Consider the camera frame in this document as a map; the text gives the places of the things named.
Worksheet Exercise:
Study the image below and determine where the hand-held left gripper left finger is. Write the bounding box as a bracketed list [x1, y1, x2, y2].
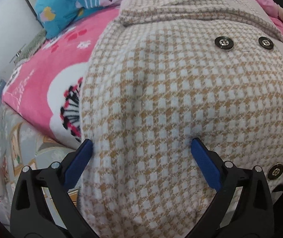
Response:
[10, 139, 100, 238]

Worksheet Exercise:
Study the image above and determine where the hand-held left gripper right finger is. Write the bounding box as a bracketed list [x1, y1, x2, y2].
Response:
[185, 137, 274, 238]

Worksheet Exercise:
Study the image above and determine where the beige houndstooth coat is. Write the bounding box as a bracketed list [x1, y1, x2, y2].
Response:
[78, 0, 283, 238]

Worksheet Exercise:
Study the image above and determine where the grey floral bedsheet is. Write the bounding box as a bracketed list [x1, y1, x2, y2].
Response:
[0, 104, 87, 228]

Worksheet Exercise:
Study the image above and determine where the pink printed blanket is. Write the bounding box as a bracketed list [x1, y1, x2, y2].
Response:
[2, 6, 122, 149]

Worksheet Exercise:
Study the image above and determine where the grey knitted mat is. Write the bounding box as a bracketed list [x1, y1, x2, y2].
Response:
[12, 28, 48, 62]

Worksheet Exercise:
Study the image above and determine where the blue pillow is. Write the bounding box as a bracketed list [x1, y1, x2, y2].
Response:
[35, 0, 101, 39]

